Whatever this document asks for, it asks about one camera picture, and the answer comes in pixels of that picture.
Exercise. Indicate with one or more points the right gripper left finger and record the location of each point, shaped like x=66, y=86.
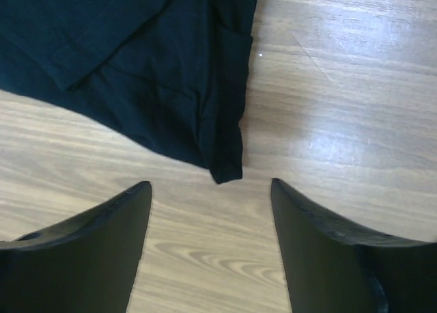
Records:
x=86, y=263

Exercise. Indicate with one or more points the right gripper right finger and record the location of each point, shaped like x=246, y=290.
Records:
x=333, y=264

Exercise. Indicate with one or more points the black t shirt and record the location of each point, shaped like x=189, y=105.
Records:
x=168, y=74

